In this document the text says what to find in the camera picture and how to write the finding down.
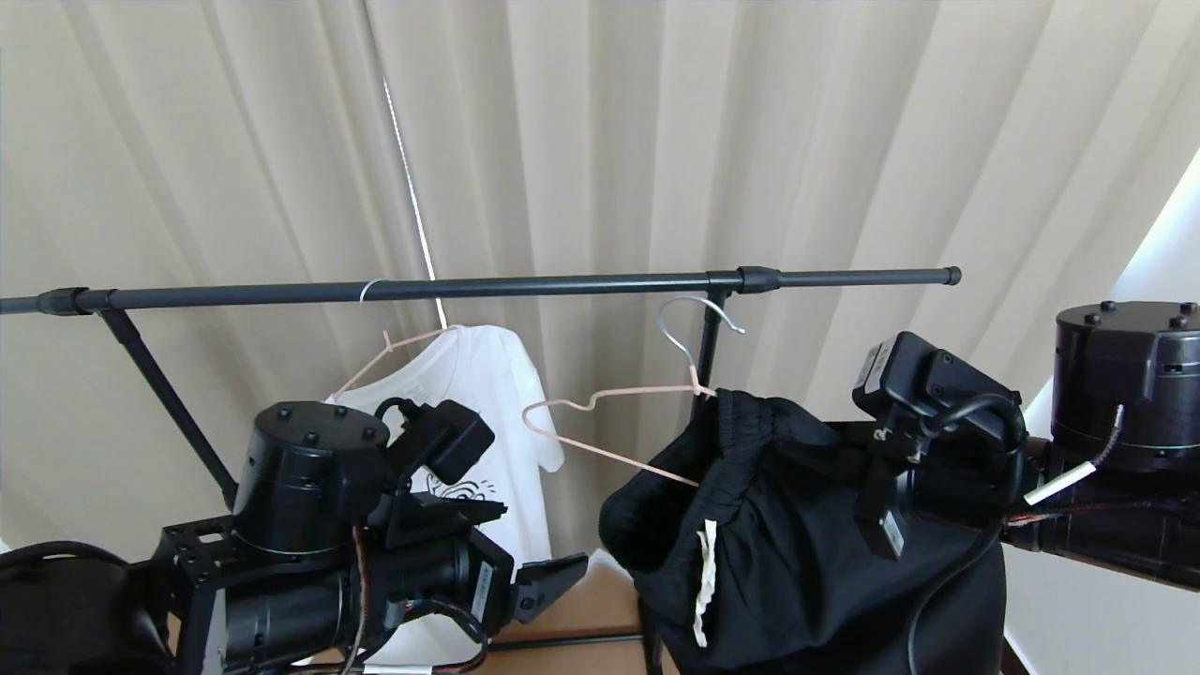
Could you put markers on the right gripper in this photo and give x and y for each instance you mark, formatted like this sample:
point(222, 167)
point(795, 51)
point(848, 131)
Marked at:
point(966, 502)

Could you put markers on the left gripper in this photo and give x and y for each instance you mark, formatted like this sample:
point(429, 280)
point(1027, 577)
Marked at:
point(412, 581)

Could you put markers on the black garment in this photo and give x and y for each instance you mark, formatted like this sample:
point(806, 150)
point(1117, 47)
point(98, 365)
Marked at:
point(797, 581)

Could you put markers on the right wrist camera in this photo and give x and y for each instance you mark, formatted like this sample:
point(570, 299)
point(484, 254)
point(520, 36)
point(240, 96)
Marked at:
point(928, 375)

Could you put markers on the black clothes rack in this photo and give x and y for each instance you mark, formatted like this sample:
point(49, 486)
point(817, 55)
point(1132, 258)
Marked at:
point(525, 285)

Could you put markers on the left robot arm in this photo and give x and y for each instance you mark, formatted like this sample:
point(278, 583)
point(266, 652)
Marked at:
point(300, 469)

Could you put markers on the white printed t-shirt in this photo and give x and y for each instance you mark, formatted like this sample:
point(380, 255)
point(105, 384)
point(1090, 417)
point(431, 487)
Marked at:
point(497, 375)

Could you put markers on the pink clothes hanger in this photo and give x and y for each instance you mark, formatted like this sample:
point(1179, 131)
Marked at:
point(403, 342)
point(619, 392)

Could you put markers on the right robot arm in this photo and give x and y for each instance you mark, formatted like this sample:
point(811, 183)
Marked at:
point(1125, 375)

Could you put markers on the beige curtain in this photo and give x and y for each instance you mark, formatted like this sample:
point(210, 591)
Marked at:
point(656, 122)

